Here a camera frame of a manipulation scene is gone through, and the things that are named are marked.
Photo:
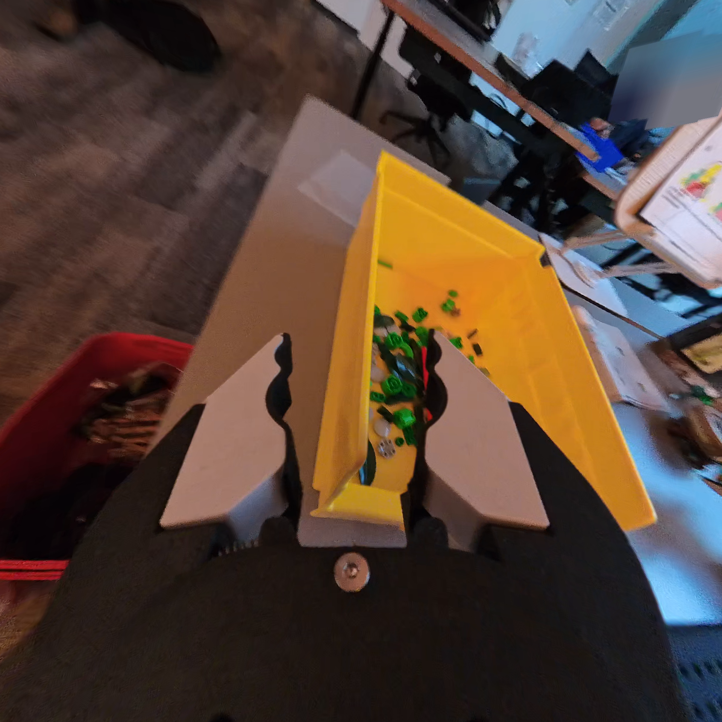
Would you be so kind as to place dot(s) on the large red plastic bin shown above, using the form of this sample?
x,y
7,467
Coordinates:
x,y
45,406

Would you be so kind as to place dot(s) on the black studded mat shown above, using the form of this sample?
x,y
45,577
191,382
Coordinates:
x,y
699,677

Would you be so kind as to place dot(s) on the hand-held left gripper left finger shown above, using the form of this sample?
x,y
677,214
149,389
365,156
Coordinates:
x,y
225,462

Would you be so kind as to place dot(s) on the black office chair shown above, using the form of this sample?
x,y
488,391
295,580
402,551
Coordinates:
x,y
417,113

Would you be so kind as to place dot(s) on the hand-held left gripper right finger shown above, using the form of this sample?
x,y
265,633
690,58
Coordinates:
x,y
485,462

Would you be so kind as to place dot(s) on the white stand base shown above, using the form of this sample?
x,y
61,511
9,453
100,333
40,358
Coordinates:
x,y
586,276

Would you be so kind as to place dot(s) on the yellow plastic bin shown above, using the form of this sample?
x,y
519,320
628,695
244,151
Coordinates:
x,y
451,237

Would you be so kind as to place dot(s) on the crumpled packaging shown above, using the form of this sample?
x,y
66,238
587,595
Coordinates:
x,y
129,412

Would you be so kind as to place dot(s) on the round tan-rimmed model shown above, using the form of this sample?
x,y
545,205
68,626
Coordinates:
x,y
699,428

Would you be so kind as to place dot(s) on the pile of small building pieces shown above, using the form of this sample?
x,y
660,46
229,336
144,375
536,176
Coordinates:
x,y
395,389

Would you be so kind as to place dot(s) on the long wooden table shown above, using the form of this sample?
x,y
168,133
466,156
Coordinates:
x,y
479,62

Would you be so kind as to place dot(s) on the wooden document board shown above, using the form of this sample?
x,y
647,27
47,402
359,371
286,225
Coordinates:
x,y
632,214

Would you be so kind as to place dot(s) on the instruction booklet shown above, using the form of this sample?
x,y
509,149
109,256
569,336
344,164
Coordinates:
x,y
620,361

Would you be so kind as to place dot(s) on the grey desk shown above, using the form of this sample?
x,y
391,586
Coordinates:
x,y
271,282

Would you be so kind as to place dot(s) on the blue plastic bin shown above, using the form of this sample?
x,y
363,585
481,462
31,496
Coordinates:
x,y
601,146

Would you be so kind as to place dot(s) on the printed paper sheet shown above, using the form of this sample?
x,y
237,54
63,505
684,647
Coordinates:
x,y
688,214

